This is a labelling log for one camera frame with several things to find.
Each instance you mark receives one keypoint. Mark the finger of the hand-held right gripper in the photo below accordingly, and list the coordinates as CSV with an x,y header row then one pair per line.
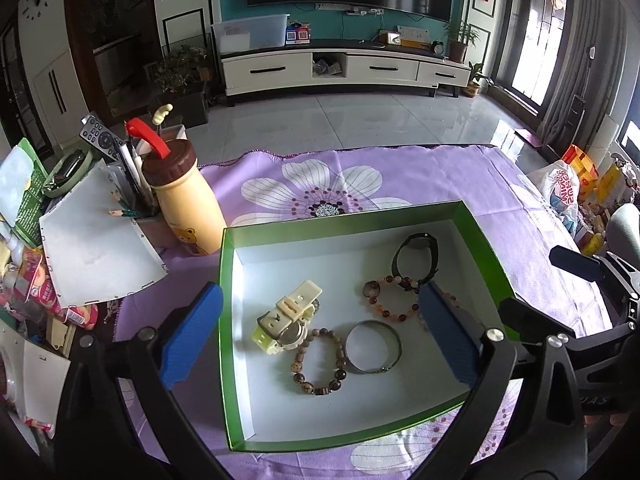
x,y
525,317
577,265

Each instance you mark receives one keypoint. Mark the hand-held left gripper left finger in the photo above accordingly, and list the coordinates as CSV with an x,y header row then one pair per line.
x,y
192,330

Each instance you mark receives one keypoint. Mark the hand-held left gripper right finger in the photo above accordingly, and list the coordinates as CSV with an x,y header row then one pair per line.
x,y
450,335

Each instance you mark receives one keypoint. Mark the silver bangle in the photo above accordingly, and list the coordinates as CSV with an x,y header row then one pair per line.
x,y
398,350

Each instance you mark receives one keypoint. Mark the green cardboard box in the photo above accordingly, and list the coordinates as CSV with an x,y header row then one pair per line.
x,y
260,310

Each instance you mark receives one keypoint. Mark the black wrist watch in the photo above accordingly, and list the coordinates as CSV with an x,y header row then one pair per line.
x,y
417,241

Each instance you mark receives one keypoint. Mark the person's right hand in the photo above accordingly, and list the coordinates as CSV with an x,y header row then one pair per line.
x,y
607,419

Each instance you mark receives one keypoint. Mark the grey chair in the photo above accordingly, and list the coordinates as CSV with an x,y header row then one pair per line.
x,y
625,225

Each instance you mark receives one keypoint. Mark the white printed plastic bag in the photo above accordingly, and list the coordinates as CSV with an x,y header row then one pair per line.
x,y
562,185

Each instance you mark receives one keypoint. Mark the yellow carton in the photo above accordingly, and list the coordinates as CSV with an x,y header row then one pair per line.
x,y
612,185

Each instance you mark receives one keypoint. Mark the pale green wrist watch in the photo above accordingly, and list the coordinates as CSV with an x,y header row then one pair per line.
x,y
287,327

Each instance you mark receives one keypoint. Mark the orange carton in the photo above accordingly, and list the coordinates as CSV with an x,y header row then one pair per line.
x,y
582,160

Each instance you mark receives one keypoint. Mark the pink yogurt cup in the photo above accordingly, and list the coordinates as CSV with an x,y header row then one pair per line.
x,y
37,280
80,316

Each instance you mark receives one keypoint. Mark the yellow bear bottle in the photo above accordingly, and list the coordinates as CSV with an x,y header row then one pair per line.
x,y
185,210

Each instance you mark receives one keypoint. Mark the white paper folder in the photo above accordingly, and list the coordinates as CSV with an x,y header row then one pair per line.
x,y
100,250

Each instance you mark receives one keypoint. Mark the pen holder with pens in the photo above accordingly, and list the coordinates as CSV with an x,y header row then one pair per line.
x,y
142,200

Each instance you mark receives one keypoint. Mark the white box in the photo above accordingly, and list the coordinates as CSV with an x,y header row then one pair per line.
x,y
45,380

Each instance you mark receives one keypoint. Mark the purple flower cloth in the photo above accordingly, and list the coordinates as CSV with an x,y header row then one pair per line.
x,y
450,175

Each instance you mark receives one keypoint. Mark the grey curtain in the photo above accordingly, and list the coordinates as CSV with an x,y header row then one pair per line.
x,y
575,90

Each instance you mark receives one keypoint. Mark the green round band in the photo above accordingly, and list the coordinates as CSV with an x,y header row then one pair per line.
x,y
50,186

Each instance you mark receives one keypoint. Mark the small potted plant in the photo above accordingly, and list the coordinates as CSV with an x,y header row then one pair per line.
x,y
472,89

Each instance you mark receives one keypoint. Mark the green white packet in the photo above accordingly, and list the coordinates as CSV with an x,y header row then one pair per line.
x,y
25,190

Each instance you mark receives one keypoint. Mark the grey remote control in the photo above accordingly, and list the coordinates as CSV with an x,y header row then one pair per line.
x,y
95,132

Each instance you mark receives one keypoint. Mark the tall potted plant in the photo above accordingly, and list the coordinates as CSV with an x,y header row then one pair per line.
x,y
457,50

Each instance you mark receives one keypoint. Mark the bushy potted plant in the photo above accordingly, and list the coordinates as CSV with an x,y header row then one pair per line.
x,y
175,75

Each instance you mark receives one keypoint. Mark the small alarm clock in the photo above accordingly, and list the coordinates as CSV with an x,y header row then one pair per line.
x,y
438,46

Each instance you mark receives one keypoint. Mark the white television cabinet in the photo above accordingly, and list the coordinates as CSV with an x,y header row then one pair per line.
x,y
380,67

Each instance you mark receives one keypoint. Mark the white desk sign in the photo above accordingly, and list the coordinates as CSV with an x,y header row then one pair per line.
x,y
414,34

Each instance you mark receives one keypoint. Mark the clear plastic storage box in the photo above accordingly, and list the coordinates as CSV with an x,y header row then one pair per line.
x,y
250,35

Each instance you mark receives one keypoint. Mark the white power strip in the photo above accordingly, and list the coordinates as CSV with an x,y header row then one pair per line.
x,y
365,10

